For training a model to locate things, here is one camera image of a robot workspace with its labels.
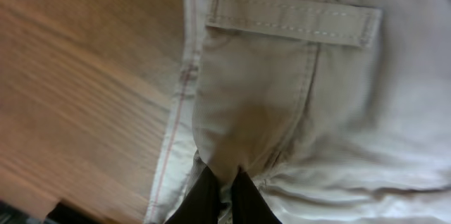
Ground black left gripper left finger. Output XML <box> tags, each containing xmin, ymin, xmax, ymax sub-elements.
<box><xmin>166</xmin><ymin>167</ymin><xmax>221</xmax><ymax>224</ymax></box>

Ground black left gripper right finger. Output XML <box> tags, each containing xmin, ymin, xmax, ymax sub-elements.
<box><xmin>231</xmin><ymin>167</ymin><xmax>281</xmax><ymax>224</ymax></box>

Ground beige cargo shorts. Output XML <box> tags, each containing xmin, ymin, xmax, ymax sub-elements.
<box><xmin>144</xmin><ymin>0</ymin><xmax>450</xmax><ymax>223</ymax></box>

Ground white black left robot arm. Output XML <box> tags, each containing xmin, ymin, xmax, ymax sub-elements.
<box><xmin>1</xmin><ymin>167</ymin><xmax>280</xmax><ymax>224</ymax></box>

